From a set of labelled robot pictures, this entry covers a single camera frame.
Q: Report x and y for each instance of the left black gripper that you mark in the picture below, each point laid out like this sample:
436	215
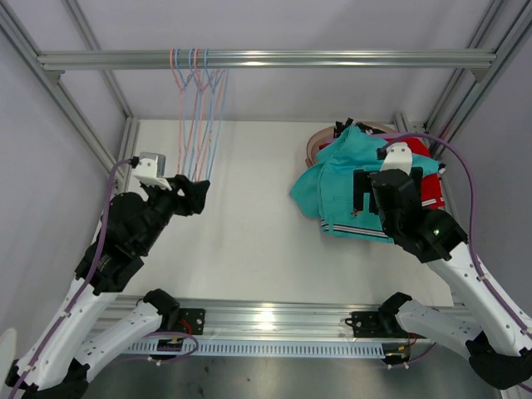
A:
194	192

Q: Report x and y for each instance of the pale blue wire hanger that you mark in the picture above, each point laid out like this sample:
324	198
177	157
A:
218	88

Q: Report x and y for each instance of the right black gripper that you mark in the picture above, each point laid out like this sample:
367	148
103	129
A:
363	184

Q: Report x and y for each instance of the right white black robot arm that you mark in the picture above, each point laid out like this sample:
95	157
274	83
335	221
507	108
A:
497	345

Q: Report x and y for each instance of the aluminium hanging rail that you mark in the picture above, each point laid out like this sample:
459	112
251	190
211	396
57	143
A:
161	59

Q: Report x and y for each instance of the light blue wire hanger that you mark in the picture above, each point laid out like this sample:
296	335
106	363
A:
189	116

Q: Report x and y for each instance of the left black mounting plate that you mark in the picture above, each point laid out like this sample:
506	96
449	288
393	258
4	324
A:
188	320

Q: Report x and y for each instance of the lilac trousers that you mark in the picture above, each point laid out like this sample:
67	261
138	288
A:
395	135

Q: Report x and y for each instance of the slotted grey cable duct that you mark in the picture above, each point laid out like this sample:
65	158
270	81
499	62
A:
167	347

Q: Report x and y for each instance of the translucent brown plastic basin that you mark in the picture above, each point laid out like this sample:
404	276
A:
317	142

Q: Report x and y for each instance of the salmon pink wire hanger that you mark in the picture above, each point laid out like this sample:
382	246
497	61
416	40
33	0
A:
207	83

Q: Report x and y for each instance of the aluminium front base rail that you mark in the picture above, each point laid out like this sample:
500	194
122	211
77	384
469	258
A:
249	320

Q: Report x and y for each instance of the teal trousers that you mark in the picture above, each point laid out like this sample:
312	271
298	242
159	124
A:
324	192

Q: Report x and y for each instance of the red trousers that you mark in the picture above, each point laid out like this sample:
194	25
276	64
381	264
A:
431	194

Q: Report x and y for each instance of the black white patterned trousers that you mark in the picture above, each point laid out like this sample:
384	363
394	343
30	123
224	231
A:
368	127

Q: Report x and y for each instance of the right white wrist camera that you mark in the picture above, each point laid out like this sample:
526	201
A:
397	156

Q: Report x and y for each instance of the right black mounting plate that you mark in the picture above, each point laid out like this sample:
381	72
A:
369	324

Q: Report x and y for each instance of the black mounting plate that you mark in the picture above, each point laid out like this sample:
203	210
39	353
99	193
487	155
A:
188	320
369	324

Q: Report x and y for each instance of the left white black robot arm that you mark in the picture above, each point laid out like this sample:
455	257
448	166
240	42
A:
64	360

